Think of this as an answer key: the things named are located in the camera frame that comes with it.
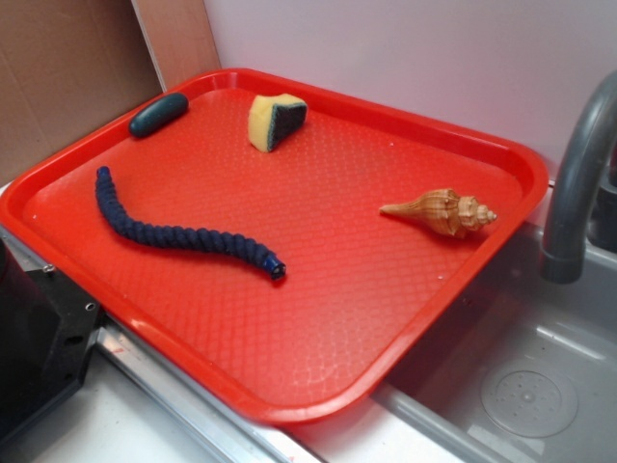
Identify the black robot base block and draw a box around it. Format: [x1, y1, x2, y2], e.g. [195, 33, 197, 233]
[1, 244, 102, 445]

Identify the tan spiral sea shell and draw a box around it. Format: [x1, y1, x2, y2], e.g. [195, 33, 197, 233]
[379, 188, 497, 239]

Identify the red plastic tray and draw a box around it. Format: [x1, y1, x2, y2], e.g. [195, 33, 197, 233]
[1, 69, 549, 424]

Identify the yellow sponge with green pad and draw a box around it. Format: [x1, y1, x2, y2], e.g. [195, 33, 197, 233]
[248, 94, 309, 152]

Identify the dark green oval stone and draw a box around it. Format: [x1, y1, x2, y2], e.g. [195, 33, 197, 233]
[128, 93, 189, 138]

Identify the grey plastic sink basin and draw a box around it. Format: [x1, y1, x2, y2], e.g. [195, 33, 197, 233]
[374, 225, 616, 462]

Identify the grey curved faucet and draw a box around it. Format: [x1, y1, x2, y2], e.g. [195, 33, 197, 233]
[539, 72, 616, 284]

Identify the brown cardboard panel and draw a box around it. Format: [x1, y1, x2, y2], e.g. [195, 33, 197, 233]
[1, 1, 220, 184]

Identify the dark blue braided rope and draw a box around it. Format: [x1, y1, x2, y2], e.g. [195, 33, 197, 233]
[94, 165, 287, 284]

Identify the silver metal rail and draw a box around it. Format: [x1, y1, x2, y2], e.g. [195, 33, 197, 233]
[0, 226, 319, 463]

